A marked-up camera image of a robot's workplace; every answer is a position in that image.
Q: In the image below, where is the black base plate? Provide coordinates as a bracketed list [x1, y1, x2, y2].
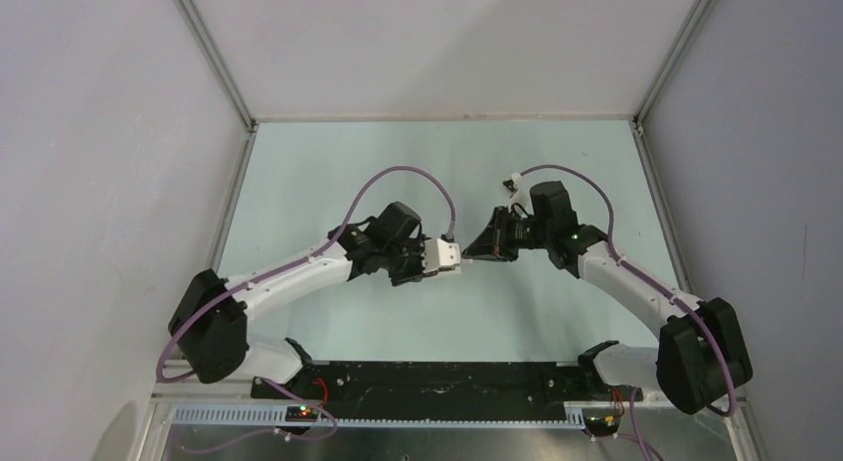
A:
[284, 361, 632, 419]

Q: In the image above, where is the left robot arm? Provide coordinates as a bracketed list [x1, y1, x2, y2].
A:
[168, 202, 428, 398]

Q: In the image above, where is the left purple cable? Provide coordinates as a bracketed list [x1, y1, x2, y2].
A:
[155, 165, 459, 443]

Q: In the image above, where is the white remote control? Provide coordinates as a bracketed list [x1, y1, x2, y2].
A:
[434, 264, 461, 276]

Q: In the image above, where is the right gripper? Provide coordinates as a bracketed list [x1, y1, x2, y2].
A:
[462, 206, 552, 262]

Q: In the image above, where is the aluminium frame rail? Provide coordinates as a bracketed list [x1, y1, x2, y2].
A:
[173, 0, 256, 133]

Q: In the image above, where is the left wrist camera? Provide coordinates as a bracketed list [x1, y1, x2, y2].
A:
[422, 238, 462, 277]

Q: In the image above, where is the purple cable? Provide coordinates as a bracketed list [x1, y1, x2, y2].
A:
[520, 164, 739, 461]
[155, 165, 459, 443]

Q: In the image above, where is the white slotted cable duct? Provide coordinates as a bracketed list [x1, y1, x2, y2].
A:
[171, 403, 586, 429]

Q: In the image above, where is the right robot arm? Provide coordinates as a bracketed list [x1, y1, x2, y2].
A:
[462, 181, 754, 414]

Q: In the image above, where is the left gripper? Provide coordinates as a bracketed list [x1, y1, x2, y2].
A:
[382, 233, 437, 287]

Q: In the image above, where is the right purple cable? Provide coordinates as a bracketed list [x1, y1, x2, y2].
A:
[520, 164, 739, 461]

